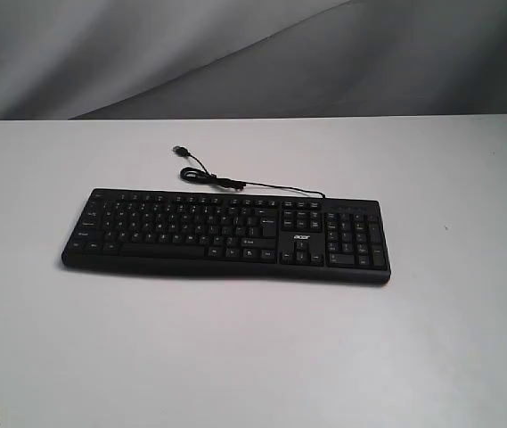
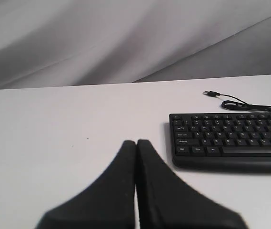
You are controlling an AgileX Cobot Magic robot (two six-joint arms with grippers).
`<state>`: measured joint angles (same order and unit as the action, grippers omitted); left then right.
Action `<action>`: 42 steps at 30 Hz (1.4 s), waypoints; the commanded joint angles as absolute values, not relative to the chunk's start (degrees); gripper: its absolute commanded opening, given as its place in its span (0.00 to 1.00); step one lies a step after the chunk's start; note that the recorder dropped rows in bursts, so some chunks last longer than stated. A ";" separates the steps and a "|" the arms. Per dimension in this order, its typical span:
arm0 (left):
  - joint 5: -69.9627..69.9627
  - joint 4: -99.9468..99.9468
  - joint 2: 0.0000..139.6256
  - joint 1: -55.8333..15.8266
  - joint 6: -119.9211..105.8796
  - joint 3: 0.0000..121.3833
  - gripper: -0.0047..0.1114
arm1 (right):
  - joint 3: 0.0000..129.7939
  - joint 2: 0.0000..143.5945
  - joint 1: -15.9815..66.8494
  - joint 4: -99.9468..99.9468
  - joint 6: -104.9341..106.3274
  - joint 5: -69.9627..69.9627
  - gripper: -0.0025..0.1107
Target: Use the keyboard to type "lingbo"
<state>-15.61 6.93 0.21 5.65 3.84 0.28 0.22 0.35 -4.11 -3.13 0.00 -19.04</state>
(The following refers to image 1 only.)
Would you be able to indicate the black acer keyboard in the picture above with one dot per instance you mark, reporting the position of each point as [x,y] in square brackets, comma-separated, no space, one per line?
[218,234]

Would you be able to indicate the grey backdrop cloth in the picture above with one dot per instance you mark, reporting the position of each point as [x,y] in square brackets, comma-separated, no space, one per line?
[251,59]

